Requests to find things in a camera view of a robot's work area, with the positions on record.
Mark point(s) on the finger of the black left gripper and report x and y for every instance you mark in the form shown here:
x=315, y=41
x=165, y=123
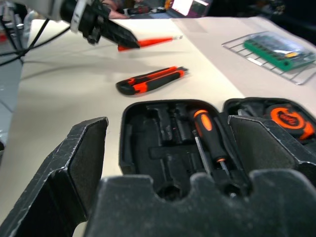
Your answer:
x=121, y=34

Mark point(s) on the black tool case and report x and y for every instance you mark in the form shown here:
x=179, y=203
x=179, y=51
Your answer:
x=158, y=138

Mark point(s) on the thin metal tool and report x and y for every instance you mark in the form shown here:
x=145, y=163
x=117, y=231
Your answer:
x=203, y=153

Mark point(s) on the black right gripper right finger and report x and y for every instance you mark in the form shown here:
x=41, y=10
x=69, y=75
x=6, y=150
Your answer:
x=269, y=145

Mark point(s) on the orange tester screwdriver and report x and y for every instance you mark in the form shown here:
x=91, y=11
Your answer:
x=153, y=42

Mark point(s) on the laptop with lit screen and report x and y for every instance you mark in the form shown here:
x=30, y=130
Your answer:
x=190, y=6

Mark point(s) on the orange black tape measure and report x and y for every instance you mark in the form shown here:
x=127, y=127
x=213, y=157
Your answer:
x=287, y=118

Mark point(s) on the orange black utility knife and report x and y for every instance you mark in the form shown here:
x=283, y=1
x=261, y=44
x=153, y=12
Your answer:
x=150, y=81

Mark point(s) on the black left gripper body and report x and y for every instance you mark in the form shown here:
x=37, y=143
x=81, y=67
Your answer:
x=92, y=18

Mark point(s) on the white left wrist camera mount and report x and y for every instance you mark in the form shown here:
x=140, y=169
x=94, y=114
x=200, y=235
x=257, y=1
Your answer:
x=77, y=17

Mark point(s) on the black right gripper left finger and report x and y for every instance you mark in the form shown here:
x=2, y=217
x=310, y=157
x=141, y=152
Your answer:
x=61, y=158

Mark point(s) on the green bit set box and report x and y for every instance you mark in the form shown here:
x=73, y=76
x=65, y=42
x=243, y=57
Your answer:
x=274, y=50

